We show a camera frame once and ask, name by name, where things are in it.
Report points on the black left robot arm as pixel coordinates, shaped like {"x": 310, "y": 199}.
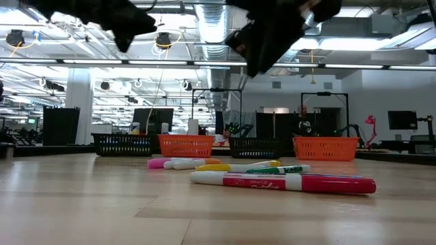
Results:
{"x": 41, "y": 5}

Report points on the black background robot arm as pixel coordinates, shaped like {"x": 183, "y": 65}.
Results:
{"x": 352, "y": 131}
{"x": 240, "y": 129}

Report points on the thin green marker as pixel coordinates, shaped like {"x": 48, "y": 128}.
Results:
{"x": 282, "y": 169}

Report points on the person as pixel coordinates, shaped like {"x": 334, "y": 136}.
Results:
{"x": 303, "y": 126}
{"x": 222, "y": 139}

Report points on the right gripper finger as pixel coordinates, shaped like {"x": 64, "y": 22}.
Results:
{"x": 257, "y": 70}

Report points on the black plastic basket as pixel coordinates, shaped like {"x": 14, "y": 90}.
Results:
{"x": 124, "y": 146}
{"x": 255, "y": 149}

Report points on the black partition screen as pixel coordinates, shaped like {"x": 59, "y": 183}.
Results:
{"x": 282, "y": 124}

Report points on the red desk lamp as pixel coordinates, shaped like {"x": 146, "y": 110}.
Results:
{"x": 370, "y": 119}

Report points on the orange plastic basket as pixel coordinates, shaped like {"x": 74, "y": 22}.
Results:
{"x": 325, "y": 149}
{"x": 185, "y": 148}

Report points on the thin red marker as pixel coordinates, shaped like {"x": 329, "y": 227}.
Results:
{"x": 337, "y": 184}

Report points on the silver air duct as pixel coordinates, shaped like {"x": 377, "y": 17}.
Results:
{"x": 310, "y": 18}
{"x": 214, "y": 34}

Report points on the black monitor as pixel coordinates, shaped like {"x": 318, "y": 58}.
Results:
{"x": 160, "y": 117}
{"x": 403, "y": 119}

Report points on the thin yellow marker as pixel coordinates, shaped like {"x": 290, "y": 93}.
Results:
{"x": 214, "y": 167}

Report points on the black cabinet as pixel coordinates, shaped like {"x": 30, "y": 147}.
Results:
{"x": 61, "y": 126}

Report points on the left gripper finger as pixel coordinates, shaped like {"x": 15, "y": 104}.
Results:
{"x": 123, "y": 42}

